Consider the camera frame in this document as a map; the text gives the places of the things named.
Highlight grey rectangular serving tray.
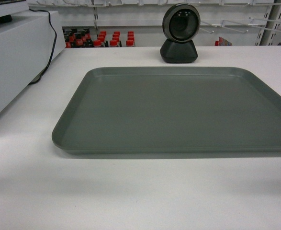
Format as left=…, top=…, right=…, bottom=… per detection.
left=52, top=67, right=281, bottom=158

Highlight red cap soy bottles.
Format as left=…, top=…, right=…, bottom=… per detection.
left=62, top=28, right=124, bottom=48

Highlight black round barcode scanner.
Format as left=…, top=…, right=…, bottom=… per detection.
left=160, top=3, right=201, bottom=64

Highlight white cash register box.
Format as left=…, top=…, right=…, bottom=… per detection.
left=0, top=11, right=66, bottom=112

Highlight black power cable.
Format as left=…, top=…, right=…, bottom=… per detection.
left=29, top=9, right=57, bottom=85

